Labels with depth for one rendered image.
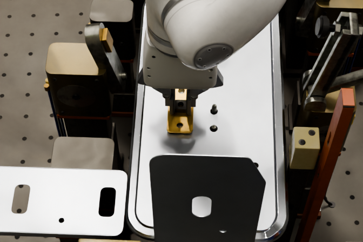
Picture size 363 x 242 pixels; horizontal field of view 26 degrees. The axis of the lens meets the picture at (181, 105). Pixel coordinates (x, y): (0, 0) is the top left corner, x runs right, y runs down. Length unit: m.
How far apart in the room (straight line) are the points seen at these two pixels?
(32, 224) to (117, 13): 0.39
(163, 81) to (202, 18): 0.23
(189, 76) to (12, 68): 0.63
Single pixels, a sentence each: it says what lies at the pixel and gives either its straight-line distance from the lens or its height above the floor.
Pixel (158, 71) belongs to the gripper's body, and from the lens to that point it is 1.05.
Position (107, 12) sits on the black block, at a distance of 1.30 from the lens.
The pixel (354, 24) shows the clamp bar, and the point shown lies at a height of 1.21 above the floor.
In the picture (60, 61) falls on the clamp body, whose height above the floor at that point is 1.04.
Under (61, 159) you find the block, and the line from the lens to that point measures 1.16.
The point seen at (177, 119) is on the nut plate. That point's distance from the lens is 1.15.
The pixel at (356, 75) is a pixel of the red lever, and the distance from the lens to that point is 1.10.
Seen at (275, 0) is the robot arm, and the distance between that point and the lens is 0.86.
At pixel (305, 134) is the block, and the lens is 1.08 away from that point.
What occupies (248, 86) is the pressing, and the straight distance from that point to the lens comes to 1.19.
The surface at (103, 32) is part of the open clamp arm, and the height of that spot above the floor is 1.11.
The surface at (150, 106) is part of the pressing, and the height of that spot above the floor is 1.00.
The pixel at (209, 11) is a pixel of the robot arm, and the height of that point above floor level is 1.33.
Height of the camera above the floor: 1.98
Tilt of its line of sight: 57 degrees down
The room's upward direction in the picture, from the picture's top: straight up
